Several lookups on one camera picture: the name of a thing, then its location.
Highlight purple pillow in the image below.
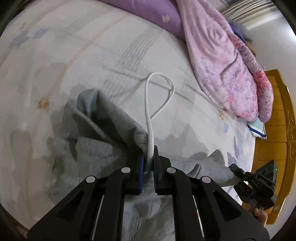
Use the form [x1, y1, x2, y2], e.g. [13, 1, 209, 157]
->
[102, 0, 185, 41]

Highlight person's right hand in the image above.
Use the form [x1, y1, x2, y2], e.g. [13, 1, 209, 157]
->
[242, 202, 268, 227]

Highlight pink floral quilt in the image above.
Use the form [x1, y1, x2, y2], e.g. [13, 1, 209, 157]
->
[177, 1, 274, 123]

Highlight white blue floral bedsheet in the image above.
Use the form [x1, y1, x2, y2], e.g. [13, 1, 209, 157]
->
[1, 1, 255, 228]

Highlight teal blue striped pillow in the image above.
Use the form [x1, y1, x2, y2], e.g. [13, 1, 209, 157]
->
[246, 118, 267, 140]

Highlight yellow wooden headboard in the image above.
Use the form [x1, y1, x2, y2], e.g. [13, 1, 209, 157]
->
[252, 69, 295, 225]

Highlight grey sweatpants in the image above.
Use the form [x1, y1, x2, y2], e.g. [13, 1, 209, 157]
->
[47, 72, 240, 241]

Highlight grey striped curtain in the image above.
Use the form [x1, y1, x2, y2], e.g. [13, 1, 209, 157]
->
[222, 0, 281, 24]

